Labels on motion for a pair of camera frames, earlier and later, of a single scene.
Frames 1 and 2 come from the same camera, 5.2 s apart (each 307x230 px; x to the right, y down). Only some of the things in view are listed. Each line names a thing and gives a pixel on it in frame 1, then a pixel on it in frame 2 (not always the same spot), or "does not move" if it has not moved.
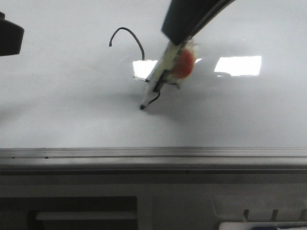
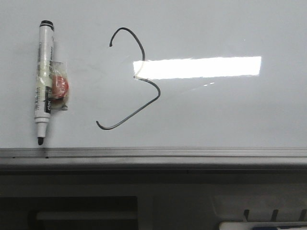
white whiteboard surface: [72, 83] does not move
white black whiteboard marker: [167, 64] to [44, 85]
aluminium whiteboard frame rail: [153, 160] does not move
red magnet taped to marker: [184, 62] to [59, 80]
